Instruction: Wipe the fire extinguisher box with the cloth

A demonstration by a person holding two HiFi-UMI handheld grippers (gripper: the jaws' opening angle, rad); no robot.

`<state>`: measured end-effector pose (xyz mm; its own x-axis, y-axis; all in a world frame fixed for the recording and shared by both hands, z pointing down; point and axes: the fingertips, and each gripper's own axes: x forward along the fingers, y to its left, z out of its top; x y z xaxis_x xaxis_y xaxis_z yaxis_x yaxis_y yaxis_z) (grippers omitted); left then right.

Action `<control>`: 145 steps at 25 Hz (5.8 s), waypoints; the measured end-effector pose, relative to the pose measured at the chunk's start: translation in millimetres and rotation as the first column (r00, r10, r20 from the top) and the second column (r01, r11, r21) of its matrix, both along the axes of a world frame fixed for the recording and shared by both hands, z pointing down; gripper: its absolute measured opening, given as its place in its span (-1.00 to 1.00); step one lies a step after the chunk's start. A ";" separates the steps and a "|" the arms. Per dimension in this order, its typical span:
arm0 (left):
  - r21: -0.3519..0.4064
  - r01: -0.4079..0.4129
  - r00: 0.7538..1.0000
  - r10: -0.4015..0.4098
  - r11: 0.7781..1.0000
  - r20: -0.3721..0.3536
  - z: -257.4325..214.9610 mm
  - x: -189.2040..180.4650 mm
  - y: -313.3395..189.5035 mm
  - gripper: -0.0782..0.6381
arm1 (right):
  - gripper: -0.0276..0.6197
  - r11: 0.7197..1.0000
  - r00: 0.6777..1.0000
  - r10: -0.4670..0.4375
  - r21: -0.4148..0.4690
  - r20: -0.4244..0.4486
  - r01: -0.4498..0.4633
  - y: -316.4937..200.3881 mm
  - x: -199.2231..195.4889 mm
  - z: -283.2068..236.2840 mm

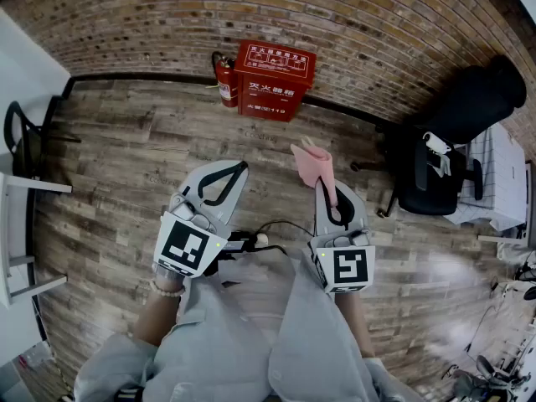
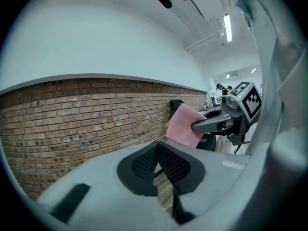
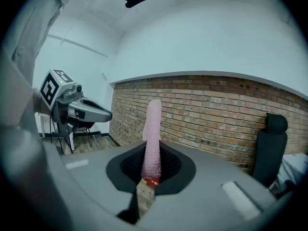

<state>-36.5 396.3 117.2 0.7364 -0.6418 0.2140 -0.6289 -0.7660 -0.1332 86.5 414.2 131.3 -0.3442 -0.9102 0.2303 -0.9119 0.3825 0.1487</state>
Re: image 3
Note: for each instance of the white desk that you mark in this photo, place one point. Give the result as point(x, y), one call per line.
point(296, 160)

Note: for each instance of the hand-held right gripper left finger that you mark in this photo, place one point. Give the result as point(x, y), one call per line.
point(91, 177)

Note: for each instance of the person's left forearm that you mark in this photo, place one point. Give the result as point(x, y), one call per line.
point(42, 105)

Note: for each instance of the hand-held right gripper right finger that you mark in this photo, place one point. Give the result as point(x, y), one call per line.
point(211, 177)

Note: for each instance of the pink cloth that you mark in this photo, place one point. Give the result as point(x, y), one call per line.
point(152, 133)

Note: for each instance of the light long-sleeved shirt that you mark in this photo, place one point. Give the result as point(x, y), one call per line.
point(36, 32)

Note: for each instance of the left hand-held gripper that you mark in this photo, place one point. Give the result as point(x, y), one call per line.
point(51, 90)

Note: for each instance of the white table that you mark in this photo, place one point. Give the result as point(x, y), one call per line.
point(42, 126)

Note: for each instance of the black metal chair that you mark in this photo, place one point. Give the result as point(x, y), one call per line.
point(84, 125)

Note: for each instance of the white wall conduit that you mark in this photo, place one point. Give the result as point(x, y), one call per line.
point(79, 46)

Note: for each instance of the black office chair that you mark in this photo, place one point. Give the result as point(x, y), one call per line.
point(270, 150)

